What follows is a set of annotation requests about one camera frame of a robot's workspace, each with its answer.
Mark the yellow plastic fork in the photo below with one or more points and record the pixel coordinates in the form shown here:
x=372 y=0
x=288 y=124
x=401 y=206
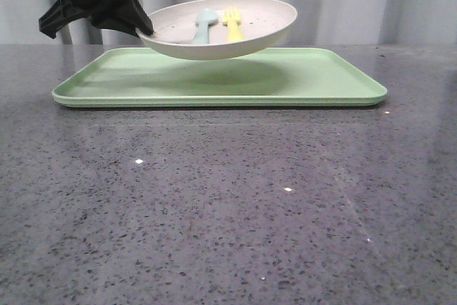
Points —
x=231 y=20

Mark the light green plastic tray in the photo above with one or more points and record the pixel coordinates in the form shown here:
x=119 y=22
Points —
x=140 y=77

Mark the cream round plate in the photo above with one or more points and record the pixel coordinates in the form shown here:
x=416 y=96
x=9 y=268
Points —
x=263 y=23

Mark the light blue plastic spoon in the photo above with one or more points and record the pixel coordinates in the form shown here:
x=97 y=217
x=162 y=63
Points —
x=205 y=18

